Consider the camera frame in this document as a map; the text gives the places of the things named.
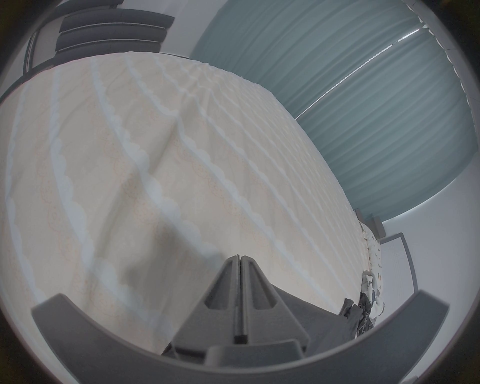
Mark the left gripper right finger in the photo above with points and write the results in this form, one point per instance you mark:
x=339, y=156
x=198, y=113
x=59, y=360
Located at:
x=266, y=322

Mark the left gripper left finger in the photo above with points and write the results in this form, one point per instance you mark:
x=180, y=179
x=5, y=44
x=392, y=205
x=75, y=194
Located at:
x=213, y=322

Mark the black T-shirt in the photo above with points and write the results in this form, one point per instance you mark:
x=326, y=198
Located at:
x=318, y=322

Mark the pile of clothes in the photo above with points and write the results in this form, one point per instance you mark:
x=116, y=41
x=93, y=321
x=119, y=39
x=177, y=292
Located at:
x=369, y=303

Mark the bed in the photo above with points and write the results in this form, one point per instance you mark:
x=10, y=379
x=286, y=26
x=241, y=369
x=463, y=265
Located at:
x=150, y=168

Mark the white printed pillow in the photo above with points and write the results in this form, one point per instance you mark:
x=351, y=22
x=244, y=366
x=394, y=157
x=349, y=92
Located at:
x=373, y=255

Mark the grey bedside table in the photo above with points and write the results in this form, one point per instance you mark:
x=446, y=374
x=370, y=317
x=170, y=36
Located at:
x=371, y=223

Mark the blue-green curtain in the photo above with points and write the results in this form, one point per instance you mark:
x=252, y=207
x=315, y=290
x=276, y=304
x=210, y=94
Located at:
x=300, y=45
x=393, y=142

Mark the black chest of drawers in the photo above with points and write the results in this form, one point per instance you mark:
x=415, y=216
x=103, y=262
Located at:
x=112, y=30

